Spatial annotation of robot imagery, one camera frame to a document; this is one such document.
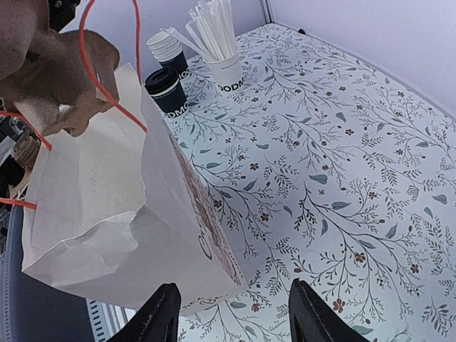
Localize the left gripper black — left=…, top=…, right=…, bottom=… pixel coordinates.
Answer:
left=48, top=0, right=81, bottom=32

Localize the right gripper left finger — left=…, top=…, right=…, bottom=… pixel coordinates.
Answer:
left=110, top=283, right=181, bottom=342

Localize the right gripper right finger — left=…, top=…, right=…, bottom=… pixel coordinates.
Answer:
left=288, top=279, right=368, bottom=342

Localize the brown cardboard cup carrier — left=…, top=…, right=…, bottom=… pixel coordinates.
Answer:
left=1, top=1, right=120, bottom=137

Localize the paper takeout bag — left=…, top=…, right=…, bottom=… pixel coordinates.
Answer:
left=13, top=64, right=247, bottom=316

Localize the black plastic cup lid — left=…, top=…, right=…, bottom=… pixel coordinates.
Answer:
left=145, top=67, right=179, bottom=95

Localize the black white paper cup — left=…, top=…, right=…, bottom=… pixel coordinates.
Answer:
left=147, top=79, right=189, bottom=119

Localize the stack of paper cups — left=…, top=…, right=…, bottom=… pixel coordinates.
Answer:
left=146, top=31, right=190, bottom=80

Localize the background cardboard carrier stack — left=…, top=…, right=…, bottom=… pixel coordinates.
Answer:
left=13, top=130, right=41, bottom=169

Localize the floral table mat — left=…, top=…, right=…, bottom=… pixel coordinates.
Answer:
left=170, top=24, right=455, bottom=341

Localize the bundle of wrapped straws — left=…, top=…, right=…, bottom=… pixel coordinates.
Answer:
left=160, top=0, right=237, bottom=62

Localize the white cup holding straws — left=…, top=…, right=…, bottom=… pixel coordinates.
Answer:
left=204, top=51, right=244, bottom=95

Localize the front aluminium rail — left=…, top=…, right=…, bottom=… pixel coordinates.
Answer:
left=86, top=299, right=136, bottom=342

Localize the left aluminium frame post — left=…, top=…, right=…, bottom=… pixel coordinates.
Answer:
left=260, top=0, right=274, bottom=24

